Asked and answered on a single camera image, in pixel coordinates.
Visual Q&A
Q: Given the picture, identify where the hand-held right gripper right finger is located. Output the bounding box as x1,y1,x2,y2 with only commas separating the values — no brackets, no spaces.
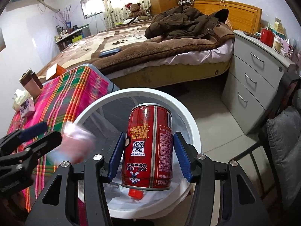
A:
173,132,266,226

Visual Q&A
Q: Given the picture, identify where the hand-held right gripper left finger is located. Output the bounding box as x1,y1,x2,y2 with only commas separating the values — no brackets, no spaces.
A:
25,132,126,226

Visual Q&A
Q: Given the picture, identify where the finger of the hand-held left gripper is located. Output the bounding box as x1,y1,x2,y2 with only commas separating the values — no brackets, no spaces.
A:
0,122,47,157
9,131,63,171

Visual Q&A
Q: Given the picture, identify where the white round trash bin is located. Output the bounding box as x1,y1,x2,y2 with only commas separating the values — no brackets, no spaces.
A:
71,88,203,219

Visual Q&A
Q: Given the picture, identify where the red drink can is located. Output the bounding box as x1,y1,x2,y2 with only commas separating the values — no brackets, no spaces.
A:
121,104,174,191

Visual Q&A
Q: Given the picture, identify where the pink plastic wrapper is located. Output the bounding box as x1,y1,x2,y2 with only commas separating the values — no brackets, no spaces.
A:
47,122,97,165

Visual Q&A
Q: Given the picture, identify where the clear plastic bottle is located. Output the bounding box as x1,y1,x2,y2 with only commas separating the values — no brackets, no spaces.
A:
105,181,145,202

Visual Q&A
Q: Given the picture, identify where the small pink printed box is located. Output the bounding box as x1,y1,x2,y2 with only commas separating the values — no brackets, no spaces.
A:
19,99,36,118

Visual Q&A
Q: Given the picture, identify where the yellow patterned tissue pack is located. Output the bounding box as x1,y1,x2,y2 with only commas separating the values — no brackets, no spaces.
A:
12,88,32,111

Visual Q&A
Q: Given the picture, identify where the pink green plaid tablecloth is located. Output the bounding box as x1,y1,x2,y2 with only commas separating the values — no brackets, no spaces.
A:
7,66,111,212

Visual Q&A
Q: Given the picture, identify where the beige mug with brown lid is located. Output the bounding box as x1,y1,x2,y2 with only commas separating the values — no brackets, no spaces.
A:
19,68,43,98

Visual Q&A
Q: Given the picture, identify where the orange white box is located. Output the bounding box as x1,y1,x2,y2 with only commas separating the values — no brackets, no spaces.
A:
46,64,67,81

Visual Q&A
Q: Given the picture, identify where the yellow mattress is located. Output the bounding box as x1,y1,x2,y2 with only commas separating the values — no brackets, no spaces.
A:
103,59,233,92

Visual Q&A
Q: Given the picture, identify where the cluttered shelf desk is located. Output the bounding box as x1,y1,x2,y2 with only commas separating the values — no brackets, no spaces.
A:
55,24,91,51

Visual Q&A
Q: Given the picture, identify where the grey drawer nightstand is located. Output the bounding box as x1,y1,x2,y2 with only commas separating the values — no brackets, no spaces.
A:
221,30,295,136

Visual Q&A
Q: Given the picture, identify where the white bed sheet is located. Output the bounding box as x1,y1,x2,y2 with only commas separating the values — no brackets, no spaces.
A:
165,39,234,65

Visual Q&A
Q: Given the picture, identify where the chair with grey cushion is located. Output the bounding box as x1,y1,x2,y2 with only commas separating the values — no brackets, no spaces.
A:
226,71,301,210

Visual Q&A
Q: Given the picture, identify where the vase with dry branches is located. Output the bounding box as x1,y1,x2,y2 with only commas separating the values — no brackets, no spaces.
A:
53,5,77,33

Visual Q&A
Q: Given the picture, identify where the bed with brown blanket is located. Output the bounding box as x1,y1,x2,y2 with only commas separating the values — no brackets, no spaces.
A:
38,19,236,76

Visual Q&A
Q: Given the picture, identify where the air conditioner pipe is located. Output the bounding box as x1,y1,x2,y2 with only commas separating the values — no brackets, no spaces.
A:
35,0,62,12

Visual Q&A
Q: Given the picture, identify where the dark brown jacket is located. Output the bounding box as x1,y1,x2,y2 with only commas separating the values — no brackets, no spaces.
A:
144,5,230,40

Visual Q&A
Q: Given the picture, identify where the small window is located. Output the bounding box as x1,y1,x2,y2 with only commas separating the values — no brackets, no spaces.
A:
80,0,104,20

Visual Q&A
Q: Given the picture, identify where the red canister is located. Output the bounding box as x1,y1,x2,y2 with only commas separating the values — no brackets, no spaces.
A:
261,27,274,47

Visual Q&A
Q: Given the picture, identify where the brown teddy bear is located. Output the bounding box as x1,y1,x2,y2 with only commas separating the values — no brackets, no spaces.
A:
125,2,150,20

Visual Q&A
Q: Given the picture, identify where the cream jar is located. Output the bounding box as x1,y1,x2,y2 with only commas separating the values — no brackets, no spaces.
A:
273,36,283,52

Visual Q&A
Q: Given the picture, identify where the wooden bed headboard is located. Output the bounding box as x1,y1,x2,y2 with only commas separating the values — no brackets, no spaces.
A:
190,0,262,34

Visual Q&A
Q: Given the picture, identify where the heart patterned curtain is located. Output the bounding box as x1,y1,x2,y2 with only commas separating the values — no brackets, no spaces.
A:
97,0,151,29

